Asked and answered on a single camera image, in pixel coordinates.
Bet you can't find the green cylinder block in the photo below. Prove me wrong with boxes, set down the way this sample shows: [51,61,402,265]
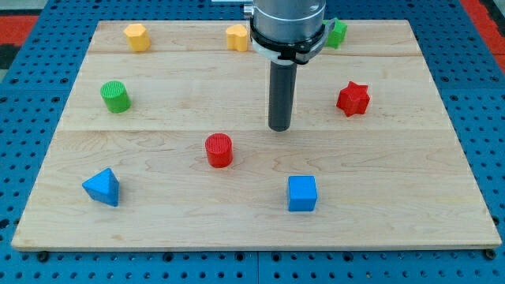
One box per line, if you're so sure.
[100,80,131,113]

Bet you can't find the red cylinder block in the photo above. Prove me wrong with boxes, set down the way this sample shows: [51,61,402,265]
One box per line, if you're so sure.
[204,133,233,168]

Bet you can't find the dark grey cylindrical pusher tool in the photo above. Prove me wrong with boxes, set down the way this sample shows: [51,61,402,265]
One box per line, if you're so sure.
[268,62,297,132]

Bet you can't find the yellow hexagon block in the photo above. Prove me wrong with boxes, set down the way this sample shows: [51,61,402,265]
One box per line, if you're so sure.
[123,24,151,52]

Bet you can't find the blue triangle block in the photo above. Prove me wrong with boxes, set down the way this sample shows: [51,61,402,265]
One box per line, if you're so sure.
[82,168,119,207]

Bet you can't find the yellow heart block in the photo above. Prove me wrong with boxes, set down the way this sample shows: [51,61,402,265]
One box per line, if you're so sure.
[225,24,249,52]

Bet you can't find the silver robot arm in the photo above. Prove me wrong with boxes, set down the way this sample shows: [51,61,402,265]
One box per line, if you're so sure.
[236,0,336,67]

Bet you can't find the blue cube block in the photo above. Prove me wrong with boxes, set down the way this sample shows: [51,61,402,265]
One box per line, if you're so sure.
[286,175,318,211]

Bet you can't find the green star block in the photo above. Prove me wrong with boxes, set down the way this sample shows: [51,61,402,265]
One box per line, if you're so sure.
[325,18,348,49]

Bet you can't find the red star block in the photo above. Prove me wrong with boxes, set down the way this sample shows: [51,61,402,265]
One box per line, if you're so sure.
[336,81,370,117]

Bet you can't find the wooden board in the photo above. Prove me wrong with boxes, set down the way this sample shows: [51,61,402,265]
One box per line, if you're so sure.
[12,20,502,252]

